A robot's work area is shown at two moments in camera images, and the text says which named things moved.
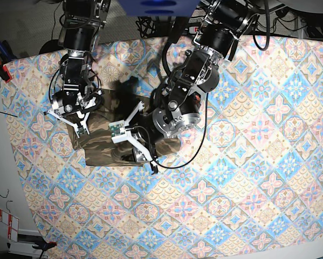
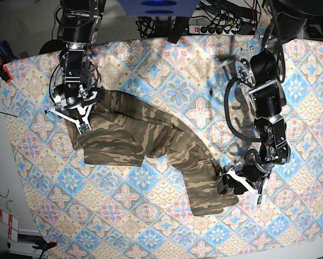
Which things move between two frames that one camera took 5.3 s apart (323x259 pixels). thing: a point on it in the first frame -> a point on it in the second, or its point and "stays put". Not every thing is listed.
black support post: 180,27 stays put
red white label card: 13,223 stays put
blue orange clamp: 45,246 stays put
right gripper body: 118,131 -> 252,173
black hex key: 5,113 stays put
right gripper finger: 138,155 -> 227,182
